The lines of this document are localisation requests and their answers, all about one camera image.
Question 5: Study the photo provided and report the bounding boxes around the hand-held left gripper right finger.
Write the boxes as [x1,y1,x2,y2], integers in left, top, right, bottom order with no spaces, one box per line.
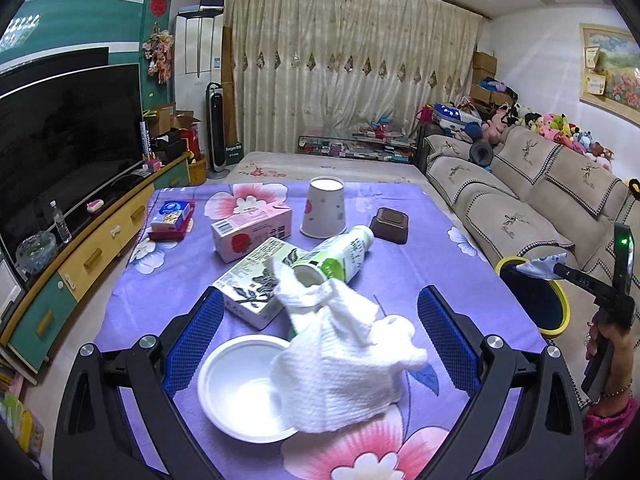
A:
[416,285,586,480]

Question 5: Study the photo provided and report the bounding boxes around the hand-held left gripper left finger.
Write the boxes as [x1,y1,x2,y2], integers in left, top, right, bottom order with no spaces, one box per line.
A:
[52,287,226,480]

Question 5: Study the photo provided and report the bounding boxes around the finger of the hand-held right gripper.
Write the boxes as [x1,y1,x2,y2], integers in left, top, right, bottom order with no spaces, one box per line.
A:
[552,264,617,307]

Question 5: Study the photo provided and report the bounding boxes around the plastic wrapper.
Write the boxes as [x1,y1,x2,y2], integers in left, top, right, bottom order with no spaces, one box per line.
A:
[517,254,568,281]

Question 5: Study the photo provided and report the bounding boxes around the yellow rimmed trash bin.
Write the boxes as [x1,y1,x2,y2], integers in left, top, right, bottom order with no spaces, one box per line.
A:
[492,256,571,336]

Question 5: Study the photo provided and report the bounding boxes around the white disposable bowl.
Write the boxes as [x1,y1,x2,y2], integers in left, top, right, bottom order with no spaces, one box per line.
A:
[196,335,301,445]

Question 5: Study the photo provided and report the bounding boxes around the green leaf print carton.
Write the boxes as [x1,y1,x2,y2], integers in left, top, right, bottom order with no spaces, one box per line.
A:
[214,236,311,331]

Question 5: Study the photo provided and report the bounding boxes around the white cloth towel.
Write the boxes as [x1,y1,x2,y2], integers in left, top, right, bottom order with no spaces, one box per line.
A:
[270,259,430,435]

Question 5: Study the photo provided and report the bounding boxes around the brown square plastic dish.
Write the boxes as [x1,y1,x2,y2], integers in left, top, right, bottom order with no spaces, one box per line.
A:
[369,207,411,245]

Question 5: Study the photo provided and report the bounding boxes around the white green plastic bottle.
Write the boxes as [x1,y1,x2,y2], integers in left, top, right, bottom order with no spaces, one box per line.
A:
[289,225,376,301]

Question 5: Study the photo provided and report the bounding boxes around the person's right forearm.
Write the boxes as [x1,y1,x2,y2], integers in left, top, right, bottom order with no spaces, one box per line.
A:
[582,391,640,480]

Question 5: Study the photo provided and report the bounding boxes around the person's right hand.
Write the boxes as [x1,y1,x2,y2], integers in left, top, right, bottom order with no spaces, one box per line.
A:
[586,310,639,398]

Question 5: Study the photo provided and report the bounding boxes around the purple floral tablecloth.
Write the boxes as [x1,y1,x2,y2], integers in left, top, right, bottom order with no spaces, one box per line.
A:
[100,182,551,480]

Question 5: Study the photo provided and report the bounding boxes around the flat red box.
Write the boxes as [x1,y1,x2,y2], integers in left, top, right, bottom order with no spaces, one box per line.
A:
[148,207,196,241]

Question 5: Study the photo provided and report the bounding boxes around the pink strawberry print carton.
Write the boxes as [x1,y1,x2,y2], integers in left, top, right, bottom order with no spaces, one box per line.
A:
[210,200,294,264]

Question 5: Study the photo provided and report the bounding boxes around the beige sofa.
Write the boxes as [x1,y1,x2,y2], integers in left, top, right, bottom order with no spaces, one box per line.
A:
[417,125,640,311]

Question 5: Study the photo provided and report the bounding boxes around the small blue snack box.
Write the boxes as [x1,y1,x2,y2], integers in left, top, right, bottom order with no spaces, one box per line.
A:
[150,201,193,227]

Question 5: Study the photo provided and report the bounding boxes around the green yellow television cabinet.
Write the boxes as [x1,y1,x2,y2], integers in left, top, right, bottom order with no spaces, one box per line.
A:
[0,152,193,373]

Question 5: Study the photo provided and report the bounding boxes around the yellow basket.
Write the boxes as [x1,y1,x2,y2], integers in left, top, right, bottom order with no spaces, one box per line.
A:
[187,155,207,191]

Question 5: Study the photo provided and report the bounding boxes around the pile of plush toys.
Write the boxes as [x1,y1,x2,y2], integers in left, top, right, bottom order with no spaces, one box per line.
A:
[420,102,616,171]

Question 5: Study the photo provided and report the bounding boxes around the white floral paper cup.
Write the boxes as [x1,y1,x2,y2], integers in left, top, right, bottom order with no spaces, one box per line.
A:
[300,176,347,239]

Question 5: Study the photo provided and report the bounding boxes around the clear water bottle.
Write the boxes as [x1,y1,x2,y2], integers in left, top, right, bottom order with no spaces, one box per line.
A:
[50,201,72,244]

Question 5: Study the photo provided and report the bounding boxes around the glass ashtray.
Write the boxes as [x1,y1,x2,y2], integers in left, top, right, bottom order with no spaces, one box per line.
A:
[16,232,57,275]

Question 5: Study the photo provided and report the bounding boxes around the floral floor mat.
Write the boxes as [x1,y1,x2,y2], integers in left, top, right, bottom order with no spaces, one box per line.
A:
[227,151,426,186]

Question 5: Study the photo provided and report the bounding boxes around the white upright tube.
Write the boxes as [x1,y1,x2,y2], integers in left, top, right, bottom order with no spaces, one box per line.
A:
[137,117,153,162]

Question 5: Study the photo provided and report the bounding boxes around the black tower fan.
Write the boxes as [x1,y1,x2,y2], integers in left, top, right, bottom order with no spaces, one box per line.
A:
[206,81,230,179]

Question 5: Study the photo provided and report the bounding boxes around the stack of colourful books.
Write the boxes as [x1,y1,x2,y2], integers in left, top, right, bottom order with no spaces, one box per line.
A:
[0,360,43,461]

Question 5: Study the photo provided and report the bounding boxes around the framed flower painting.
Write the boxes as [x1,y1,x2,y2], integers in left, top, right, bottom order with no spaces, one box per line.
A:
[579,22,640,126]

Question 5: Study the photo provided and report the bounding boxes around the open cardboard boxes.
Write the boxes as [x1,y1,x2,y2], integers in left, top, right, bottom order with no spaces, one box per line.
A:
[145,102,201,137]

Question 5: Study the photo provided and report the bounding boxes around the low cluttered glass table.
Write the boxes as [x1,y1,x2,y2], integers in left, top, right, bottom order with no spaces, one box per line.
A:
[297,130,418,163]

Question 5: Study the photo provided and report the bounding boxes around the stacked cardboard boxes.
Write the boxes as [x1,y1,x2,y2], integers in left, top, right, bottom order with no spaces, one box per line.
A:
[470,52,502,106]

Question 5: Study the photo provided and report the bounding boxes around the black flat television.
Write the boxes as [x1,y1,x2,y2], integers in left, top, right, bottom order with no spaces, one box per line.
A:
[0,47,151,263]

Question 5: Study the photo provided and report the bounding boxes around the white standing air conditioner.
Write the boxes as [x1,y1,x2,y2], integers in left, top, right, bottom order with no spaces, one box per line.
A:
[173,7,224,171]

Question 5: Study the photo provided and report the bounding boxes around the hanging flower decoration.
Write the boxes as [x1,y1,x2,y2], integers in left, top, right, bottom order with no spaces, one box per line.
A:
[142,24,175,85]

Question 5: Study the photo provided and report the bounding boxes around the beige patterned curtains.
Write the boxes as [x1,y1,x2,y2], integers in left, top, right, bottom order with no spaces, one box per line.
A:
[220,0,483,166]

